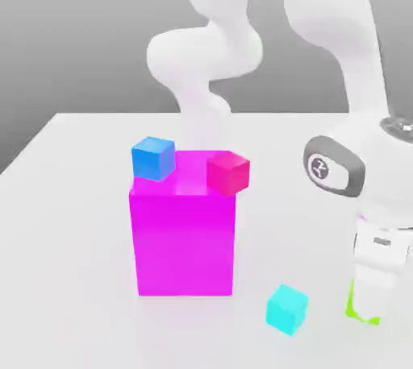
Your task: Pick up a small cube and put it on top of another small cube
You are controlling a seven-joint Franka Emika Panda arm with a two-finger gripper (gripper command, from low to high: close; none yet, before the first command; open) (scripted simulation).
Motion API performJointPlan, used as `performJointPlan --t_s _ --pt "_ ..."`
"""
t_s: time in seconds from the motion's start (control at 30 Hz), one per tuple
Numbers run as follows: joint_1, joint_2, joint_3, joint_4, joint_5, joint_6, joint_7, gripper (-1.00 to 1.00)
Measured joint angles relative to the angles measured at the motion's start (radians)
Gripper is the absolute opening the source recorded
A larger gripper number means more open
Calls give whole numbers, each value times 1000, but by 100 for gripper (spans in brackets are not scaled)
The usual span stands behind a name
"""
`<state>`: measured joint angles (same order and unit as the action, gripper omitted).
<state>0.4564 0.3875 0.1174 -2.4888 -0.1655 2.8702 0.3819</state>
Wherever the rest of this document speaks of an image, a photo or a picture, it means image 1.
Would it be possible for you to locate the small green cube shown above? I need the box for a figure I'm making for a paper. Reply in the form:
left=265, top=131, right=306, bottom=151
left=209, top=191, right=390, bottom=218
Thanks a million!
left=344, top=277, right=382, bottom=327

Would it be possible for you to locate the small cyan cube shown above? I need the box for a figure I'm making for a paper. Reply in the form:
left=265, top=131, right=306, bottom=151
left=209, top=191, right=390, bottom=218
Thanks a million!
left=265, top=283, right=310, bottom=338

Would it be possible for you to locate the large magenta box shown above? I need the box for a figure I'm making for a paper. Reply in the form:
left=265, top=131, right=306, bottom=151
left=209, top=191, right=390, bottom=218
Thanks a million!
left=127, top=149, right=237, bottom=298

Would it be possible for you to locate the small blue cube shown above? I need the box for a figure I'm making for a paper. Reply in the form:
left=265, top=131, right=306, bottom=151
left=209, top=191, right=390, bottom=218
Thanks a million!
left=131, top=135, right=177, bottom=183

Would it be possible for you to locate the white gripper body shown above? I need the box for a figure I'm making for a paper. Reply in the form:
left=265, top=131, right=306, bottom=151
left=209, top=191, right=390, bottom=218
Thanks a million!
left=352, top=226, right=413, bottom=277

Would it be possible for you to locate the small red cube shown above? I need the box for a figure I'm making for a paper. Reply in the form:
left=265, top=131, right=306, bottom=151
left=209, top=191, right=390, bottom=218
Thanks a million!
left=206, top=150, right=252, bottom=198

